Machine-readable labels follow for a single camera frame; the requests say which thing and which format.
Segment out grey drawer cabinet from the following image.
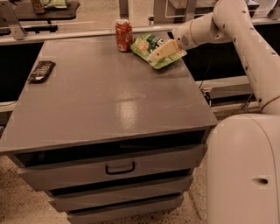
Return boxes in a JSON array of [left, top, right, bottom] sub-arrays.
[[1, 36, 216, 224]]

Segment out red coke can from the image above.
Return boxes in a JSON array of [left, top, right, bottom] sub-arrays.
[[115, 19, 133, 52]]

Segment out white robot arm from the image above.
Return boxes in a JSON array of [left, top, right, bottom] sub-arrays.
[[149, 0, 280, 224]]

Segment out green bag on background table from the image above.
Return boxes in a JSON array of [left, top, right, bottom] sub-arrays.
[[45, 0, 67, 9]]

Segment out black drawer handle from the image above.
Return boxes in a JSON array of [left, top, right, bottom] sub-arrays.
[[105, 162, 136, 176]]

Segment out green rice chip bag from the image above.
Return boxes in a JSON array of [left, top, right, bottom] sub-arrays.
[[130, 33, 186, 69]]

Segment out brown bottle on background table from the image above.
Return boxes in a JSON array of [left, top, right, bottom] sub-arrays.
[[31, 0, 45, 15]]

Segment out dark background table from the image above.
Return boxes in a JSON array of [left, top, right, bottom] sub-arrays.
[[13, 0, 80, 21]]

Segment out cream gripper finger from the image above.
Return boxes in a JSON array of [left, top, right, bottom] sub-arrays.
[[150, 47, 165, 61]]

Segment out dark chocolate bar wrapper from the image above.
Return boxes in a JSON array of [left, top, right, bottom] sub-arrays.
[[28, 60, 55, 83]]

